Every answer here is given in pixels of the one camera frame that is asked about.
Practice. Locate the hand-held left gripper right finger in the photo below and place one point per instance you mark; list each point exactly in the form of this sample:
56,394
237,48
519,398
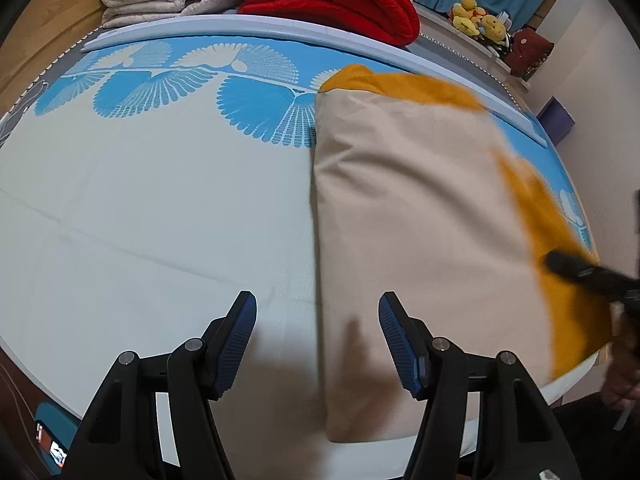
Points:
397,345

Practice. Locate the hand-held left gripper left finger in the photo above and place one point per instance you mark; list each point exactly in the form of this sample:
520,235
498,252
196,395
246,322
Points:
235,345

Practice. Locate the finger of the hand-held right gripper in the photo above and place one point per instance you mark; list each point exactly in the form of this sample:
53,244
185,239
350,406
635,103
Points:
580,270

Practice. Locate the beige and mustard hooded jacket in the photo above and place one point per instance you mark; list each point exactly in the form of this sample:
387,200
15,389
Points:
410,210

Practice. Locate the teal box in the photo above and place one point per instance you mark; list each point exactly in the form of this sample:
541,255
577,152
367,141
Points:
55,415

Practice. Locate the dark red cushion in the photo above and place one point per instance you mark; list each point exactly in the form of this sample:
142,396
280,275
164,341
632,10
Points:
532,50

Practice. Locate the yellow plush toy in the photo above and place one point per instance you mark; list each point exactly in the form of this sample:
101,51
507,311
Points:
492,27
467,12

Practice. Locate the white fluffy blanket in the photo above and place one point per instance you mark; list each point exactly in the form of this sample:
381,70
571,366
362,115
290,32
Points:
160,2

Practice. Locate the wooden headboard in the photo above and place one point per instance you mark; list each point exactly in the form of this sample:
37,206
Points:
50,20

